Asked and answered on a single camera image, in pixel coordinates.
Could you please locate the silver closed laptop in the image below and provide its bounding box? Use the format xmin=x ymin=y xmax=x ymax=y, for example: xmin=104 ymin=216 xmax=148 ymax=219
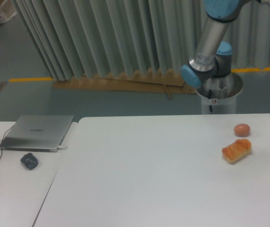
xmin=0 ymin=115 xmax=73 ymax=152

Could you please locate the black round controller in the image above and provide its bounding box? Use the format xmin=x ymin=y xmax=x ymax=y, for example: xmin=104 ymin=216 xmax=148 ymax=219
xmin=20 ymin=153 xmax=39 ymax=170

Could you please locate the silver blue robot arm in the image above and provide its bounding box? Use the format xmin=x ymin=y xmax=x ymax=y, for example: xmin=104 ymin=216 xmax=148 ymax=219
xmin=181 ymin=0 xmax=249 ymax=88

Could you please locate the grey green pleated curtain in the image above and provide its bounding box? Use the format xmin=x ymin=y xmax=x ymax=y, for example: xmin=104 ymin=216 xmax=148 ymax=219
xmin=13 ymin=0 xmax=270 ymax=81

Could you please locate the orange bread loaf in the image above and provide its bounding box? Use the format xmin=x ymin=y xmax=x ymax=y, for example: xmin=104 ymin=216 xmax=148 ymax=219
xmin=222 ymin=139 xmax=252 ymax=163

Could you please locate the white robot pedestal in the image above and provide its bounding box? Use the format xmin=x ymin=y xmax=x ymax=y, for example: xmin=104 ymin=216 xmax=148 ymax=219
xmin=196 ymin=72 xmax=244 ymax=114

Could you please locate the brown cardboard sheet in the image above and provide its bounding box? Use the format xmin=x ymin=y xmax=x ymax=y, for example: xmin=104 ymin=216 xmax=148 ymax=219
xmin=52 ymin=68 xmax=196 ymax=99

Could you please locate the white laptop plug cable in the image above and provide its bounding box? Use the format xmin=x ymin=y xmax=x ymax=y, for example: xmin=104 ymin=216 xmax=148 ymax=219
xmin=58 ymin=122 xmax=77 ymax=150

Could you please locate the brown egg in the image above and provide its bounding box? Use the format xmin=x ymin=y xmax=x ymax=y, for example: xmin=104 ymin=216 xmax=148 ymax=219
xmin=234 ymin=123 xmax=251 ymax=137

